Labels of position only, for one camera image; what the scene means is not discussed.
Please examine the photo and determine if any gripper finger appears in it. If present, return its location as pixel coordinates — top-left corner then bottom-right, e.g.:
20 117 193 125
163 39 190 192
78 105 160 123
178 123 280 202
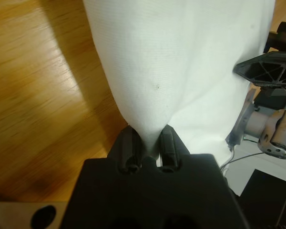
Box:
158 124 191 173
115 125 143 175

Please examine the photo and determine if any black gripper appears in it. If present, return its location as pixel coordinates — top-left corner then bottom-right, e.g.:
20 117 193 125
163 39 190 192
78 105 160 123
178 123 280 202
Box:
232 51 286 112

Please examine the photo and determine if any white Unitree t-shirt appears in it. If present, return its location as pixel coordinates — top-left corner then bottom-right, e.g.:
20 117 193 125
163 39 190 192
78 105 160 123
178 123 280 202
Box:
82 0 277 168

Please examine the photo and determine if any black equipment box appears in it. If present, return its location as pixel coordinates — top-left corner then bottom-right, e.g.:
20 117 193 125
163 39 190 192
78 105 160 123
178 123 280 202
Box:
237 168 286 229

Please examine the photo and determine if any grey base plate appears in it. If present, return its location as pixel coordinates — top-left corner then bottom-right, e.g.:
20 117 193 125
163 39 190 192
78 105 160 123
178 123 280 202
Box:
225 89 256 150

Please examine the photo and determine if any black base cable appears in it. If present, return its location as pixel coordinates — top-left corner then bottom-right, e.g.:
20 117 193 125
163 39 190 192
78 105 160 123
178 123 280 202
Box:
218 152 264 175

